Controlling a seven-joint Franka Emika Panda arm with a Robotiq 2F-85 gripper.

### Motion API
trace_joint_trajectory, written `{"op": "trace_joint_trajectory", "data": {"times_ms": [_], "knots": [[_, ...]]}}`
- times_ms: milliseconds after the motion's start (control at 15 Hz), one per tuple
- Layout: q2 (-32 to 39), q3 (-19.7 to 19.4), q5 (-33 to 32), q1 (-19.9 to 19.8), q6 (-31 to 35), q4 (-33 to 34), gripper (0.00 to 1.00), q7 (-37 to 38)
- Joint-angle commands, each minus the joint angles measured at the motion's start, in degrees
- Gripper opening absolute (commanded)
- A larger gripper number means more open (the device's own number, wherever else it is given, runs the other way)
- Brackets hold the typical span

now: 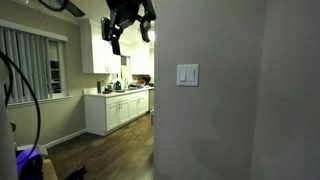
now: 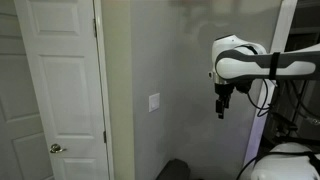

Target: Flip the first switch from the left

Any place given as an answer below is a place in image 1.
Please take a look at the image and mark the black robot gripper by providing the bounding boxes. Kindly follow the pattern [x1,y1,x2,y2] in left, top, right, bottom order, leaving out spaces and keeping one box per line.
[101,0,156,55]

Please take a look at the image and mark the white rocker switch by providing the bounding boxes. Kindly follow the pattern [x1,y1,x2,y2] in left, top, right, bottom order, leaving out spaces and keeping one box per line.
[188,69,195,82]
[180,69,187,82]

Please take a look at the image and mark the white far upper cabinet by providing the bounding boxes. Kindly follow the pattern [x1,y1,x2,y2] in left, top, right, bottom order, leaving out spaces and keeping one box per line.
[130,44,152,75]

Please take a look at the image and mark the white upper kitchen cabinet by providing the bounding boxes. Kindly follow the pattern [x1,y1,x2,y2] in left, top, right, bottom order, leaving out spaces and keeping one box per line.
[80,20,121,74]

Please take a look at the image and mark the white kitchen cabinet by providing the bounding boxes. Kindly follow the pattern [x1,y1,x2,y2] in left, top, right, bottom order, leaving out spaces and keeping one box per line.
[84,88,150,136]
[80,20,121,74]

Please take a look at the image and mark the green bottle on counter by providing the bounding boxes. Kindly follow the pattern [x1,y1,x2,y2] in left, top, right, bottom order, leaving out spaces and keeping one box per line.
[115,81,121,91]

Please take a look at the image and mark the dark bottle on counter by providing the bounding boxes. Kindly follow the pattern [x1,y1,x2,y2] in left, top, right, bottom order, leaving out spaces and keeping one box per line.
[97,81,101,94]

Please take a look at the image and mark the dark ceiling fan blade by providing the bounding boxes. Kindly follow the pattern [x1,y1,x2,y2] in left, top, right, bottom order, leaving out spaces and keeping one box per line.
[38,0,85,17]

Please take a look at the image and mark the white lower kitchen cabinet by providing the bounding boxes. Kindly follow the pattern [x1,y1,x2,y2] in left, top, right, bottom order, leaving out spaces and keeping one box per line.
[84,88,150,136]

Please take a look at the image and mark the white vertical window blinds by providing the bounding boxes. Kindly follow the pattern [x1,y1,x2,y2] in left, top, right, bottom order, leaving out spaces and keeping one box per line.
[0,25,69,105]

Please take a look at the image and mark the purple lit device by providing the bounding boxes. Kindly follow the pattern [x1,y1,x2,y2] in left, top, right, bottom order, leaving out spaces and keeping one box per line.
[16,145,48,180]

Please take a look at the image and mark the white double light switch plate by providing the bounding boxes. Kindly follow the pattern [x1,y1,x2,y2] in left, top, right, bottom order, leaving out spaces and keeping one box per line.
[176,64,199,87]

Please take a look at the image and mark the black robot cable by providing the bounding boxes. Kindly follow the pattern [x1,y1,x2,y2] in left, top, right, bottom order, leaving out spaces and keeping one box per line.
[0,50,42,164]

